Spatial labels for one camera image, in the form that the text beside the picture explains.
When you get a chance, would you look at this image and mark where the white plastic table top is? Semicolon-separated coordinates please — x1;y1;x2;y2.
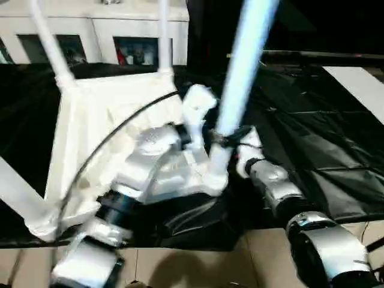
25;70;229;243

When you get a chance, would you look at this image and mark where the black metal stand bar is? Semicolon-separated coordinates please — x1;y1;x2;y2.
365;238;384;253

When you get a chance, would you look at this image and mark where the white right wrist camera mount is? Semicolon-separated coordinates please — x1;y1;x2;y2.
235;127;265;178

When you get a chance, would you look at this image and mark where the black white patterned figurine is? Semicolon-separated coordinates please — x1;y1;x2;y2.
65;47;88;64

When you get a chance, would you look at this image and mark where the white plastic table leg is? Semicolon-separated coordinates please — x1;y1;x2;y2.
157;0;175;75
28;0;78;88
206;0;282;181
0;155;58;238

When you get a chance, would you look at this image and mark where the black mat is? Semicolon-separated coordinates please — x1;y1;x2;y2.
0;61;384;251

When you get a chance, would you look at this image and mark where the black metal rail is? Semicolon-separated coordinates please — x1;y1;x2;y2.
260;50;384;60

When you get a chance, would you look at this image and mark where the white sideboard cabinet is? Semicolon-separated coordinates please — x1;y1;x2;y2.
0;0;190;66

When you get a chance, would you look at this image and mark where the white flat board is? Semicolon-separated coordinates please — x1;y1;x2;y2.
322;65;384;124

